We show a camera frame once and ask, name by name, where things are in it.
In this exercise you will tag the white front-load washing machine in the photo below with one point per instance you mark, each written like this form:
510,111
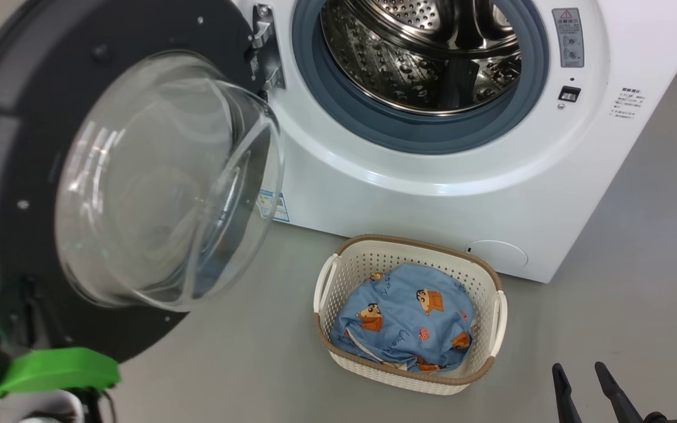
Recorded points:
432,200

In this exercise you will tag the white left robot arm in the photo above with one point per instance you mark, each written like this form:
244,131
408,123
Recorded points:
44,408

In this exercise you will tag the blue cartoon print garment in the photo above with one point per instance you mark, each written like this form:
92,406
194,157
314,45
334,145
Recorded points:
400,329

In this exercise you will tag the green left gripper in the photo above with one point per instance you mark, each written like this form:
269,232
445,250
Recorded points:
56,369

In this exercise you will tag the black round glass washer door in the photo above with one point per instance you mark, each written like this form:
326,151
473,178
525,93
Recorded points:
33,117

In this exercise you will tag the grey warning sticker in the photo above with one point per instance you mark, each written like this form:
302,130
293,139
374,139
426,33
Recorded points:
568,36

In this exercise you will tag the cream perforated laundry basket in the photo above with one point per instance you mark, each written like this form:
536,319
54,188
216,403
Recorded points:
362,264

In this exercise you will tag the blue energy label sticker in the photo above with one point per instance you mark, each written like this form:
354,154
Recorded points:
274,207

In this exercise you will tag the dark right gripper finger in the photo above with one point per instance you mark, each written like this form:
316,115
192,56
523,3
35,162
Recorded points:
565,399
617,396

